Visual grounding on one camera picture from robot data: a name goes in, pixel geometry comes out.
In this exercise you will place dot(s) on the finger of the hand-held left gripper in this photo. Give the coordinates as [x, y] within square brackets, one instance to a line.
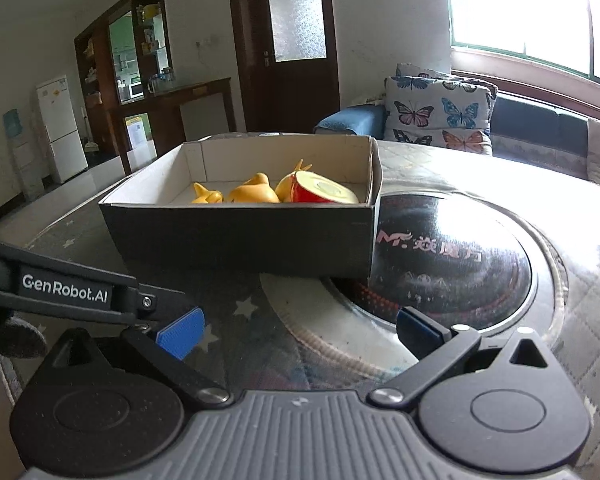
[165, 302]

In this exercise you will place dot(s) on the red apple half toy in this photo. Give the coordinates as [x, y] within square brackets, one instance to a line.
[320, 192]

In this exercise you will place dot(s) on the black cardboard box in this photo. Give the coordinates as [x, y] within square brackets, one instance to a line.
[240, 240]

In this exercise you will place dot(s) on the water dispenser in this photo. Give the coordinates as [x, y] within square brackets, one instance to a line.
[22, 150]

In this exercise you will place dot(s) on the orange duck toy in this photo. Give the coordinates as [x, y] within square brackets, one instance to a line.
[255, 190]

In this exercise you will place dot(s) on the small orange toy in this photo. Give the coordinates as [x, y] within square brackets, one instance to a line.
[205, 195]

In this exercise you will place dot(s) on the butterfly print pillow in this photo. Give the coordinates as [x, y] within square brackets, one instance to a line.
[430, 115]
[470, 82]

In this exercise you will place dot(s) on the wooden counter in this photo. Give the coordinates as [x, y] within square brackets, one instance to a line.
[170, 110]

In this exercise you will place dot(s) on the window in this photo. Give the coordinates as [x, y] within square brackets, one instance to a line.
[520, 5]

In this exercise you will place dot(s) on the brown wooden door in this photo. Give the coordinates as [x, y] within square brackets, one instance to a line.
[285, 90]

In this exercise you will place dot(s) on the glass jars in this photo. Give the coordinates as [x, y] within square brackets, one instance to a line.
[162, 79]

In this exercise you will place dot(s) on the person's left hand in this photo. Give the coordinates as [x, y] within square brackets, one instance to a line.
[20, 340]

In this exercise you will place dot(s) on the white microwave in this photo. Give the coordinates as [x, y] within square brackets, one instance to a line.
[136, 91]

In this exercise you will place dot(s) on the dark sofa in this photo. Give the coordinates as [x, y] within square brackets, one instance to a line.
[535, 130]

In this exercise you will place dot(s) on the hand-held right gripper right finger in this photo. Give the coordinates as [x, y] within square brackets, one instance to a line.
[420, 332]

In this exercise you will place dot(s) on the white refrigerator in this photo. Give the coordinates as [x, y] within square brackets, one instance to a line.
[60, 130]

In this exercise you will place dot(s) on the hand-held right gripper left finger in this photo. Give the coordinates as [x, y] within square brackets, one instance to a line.
[180, 332]

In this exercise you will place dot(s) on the tall wooden cabinet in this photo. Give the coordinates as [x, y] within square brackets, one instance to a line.
[100, 75]

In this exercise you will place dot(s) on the round black induction cooker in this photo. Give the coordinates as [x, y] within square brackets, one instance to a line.
[470, 270]

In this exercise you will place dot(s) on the white paper poster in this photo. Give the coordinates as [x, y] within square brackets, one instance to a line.
[140, 135]

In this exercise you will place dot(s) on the yellow duck head toy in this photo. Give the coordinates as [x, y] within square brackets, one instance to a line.
[285, 185]

